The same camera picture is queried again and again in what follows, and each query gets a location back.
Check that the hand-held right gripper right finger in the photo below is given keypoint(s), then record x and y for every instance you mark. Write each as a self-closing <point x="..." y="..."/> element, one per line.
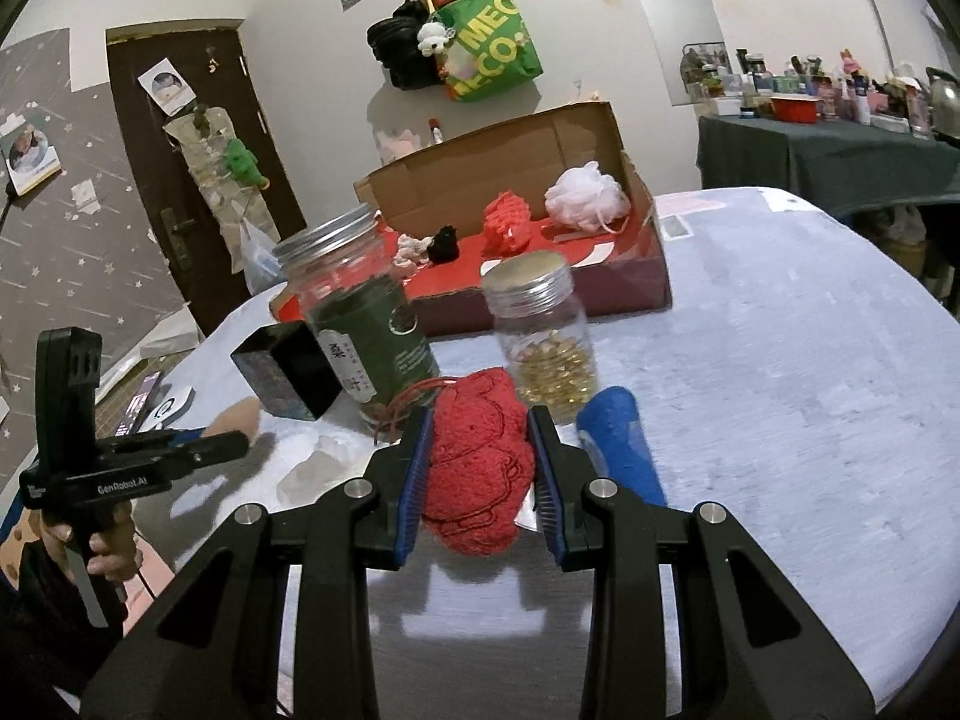
<point x="546" y="487"/>

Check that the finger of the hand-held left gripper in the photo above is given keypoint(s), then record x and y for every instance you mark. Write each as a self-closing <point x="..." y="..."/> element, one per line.
<point x="214" y="448"/>
<point x="180" y="434"/>

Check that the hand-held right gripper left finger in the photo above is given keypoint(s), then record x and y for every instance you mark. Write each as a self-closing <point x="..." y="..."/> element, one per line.
<point x="416" y="487"/>

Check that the red plush towel with label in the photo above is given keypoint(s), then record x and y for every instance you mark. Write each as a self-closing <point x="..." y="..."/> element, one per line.
<point x="476" y="465"/>

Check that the blue towel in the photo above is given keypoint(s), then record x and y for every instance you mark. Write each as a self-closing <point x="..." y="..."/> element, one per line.
<point x="619" y="435"/>

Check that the cream scrunchie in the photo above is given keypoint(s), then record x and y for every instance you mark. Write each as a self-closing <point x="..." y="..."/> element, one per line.
<point x="411" y="251"/>

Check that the black scrunchie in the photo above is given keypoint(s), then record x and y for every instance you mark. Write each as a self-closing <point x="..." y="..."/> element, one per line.
<point x="444" y="244"/>

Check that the coral red foam net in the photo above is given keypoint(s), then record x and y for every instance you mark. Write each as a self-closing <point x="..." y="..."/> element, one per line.
<point x="506" y="221"/>

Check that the white mesh bath pouf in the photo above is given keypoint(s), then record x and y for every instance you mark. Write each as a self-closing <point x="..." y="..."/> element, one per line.
<point x="585" y="195"/>

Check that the cardboard box red inside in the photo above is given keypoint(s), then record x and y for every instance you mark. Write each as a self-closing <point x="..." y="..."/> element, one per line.
<point x="525" y="150"/>

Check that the person's left hand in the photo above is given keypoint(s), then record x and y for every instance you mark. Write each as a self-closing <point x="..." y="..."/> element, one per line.
<point x="112" y="559"/>

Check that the black and white small case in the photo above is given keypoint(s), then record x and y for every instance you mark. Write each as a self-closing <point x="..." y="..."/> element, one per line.
<point x="172" y="405"/>

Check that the black box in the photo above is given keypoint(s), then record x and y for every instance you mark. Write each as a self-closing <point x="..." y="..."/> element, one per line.
<point x="292" y="367"/>

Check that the small clear jar gold pins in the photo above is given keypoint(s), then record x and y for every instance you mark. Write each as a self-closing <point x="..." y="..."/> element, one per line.
<point x="540" y="330"/>

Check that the large glass jar metal lid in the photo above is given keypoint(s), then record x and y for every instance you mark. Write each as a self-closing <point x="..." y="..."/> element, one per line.
<point x="360" y="330"/>

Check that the clear hanging organizer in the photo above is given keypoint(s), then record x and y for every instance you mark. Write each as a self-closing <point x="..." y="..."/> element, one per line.
<point x="217" y="210"/>

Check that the dark wooden door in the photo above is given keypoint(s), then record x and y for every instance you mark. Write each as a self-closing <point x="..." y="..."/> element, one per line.
<point x="142" y="165"/>

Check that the green cactus plush toy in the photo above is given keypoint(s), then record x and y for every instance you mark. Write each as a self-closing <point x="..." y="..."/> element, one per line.
<point x="244" y="161"/>

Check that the door photo card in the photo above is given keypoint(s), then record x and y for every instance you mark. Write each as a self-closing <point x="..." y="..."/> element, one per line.
<point x="166" y="85"/>

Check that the pink pig plush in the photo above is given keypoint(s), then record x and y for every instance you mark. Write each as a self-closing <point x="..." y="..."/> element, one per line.
<point x="397" y="146"/>

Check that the table with green cloth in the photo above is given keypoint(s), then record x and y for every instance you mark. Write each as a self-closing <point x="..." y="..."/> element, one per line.
<point x="810" y="157"/>

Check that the black bag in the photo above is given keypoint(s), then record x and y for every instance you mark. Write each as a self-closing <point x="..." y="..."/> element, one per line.
<point x="397" y="45"/>

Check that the green tote bag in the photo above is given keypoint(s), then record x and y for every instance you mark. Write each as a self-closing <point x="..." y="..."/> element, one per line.
<point x="487" y="45"/>

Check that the red basin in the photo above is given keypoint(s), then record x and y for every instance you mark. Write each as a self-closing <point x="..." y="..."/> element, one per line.
<point x="793" y="109"/>

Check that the row of bottles and jars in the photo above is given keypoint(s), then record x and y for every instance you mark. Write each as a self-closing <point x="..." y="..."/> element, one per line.
<point x="840" y="86"/>

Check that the steel kettle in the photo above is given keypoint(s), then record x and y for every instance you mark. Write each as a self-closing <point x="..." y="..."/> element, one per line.
<point x="945" y="101"/>

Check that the wall mirror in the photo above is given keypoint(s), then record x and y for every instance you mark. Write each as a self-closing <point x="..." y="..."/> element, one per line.
<point x="667" y="30"/>

